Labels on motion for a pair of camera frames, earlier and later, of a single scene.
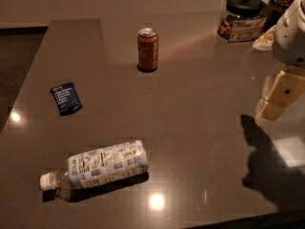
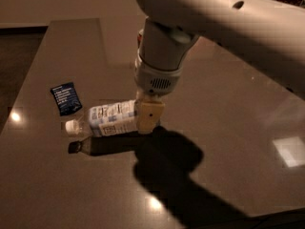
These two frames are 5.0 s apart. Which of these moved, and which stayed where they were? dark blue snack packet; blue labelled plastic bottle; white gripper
Moved: white gripper; blue labelled plastic bottle
Stayed: dark blue snack packet
